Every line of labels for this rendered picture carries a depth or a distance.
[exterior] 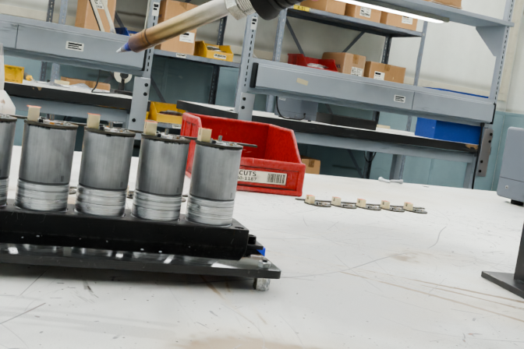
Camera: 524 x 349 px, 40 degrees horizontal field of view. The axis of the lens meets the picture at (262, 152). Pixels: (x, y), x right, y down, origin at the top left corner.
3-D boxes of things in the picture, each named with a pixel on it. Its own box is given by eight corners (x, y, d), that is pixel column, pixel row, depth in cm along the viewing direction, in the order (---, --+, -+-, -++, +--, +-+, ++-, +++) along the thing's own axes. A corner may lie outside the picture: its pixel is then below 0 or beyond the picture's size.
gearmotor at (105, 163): (125, 237, 35) (139, 133, 34) (73, 233, 34) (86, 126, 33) (118, 226, 37) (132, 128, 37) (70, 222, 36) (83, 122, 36)
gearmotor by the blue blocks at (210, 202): (234, 245, 37) (249, 146, 36) (188, 241, 36) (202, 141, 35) (221, 234, 39) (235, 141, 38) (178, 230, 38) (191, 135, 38)
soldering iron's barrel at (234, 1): (125, 60, 31) (252, 7, 28) (118, 26, 31) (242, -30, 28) (146, 63, 32) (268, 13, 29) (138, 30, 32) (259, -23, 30)
